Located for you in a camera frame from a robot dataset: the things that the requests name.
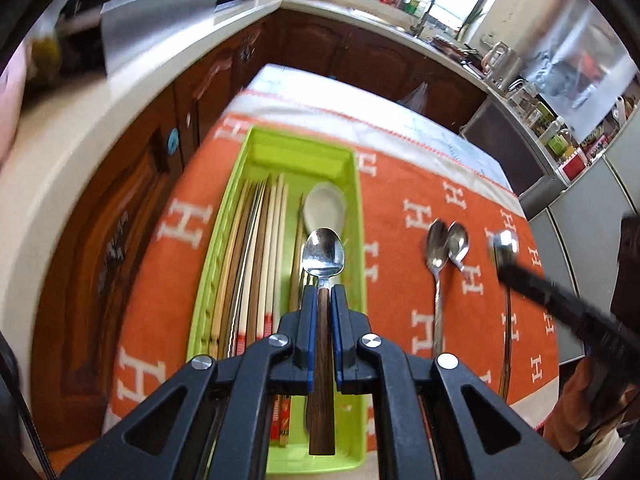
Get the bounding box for pink rice cooker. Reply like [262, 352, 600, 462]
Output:
[0, 55, 26, 166]

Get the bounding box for grey cabinet with dark door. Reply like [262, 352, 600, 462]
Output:
[460, 96, 571, 206]

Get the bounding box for orange patterned blanket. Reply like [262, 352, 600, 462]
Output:
[102, 91, 561, 456]

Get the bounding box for stainless steel splash panel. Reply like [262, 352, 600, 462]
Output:
[100, 0, 223, 78]

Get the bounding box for green plastic cutlery tray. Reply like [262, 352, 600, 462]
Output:
[186, 126, 368, 476]

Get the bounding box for yellow food bag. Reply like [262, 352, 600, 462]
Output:
[27, 30, 63, 73]

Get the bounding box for light blue tablecloth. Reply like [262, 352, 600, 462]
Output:
[247, 62, 518, 196]

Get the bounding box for gold-handled small spoon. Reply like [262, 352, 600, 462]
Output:
[487, 229, 521, 403]

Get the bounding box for wooden kitchen cabinets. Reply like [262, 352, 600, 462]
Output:
[30, 7, 488, 451]

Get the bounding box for stack of dishes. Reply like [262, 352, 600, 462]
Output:
[432, 35, 481, 63]

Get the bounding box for white ceramic spoon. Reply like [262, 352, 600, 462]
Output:
[302, 181, 348, 233]

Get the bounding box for wooden-handled steel spoon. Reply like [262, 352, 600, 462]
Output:
[302, 227, 347, 457]

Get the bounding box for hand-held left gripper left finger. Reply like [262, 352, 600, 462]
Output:
[62, 285, 317, 480]

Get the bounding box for short steel soup spoon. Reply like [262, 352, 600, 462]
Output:
[446, 221, 478, 283]

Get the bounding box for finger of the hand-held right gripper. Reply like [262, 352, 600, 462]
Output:
[500, 262, 626, 356]

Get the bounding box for person's right hand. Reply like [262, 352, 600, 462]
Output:
[544, 360, 596, 456]

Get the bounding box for silver foil sheet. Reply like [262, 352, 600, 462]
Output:
[525, 0, 636, 136]

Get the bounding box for green jar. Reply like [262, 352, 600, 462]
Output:
[547, 127, 573, 158]

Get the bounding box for large patterned-handle steel spoon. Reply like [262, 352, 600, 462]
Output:
[425, 219, 448, 358]

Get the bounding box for steel kitchen faucet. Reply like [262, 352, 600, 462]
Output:
[410, 0, 437, 38]

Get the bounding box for glass jug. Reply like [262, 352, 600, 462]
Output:
[510, 80, 543, 111]

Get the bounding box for red label container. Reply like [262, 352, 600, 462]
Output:
[560, 147, 591, 183]

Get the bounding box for steel electric kettle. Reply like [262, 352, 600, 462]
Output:
[481, 41, 526, 93]

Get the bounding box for dark wooden chopstick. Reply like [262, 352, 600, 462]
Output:
[245, 179, 267, 353]
[232, 181, 261, 357]

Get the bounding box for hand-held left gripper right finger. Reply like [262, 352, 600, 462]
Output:
[331, 285, 581, 480]

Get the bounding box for red-striped bamboo chopstick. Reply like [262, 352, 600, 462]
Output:
[222, 181, 255, 357]
[210, 181, 248, 356]
[257, 176, 276, 343]

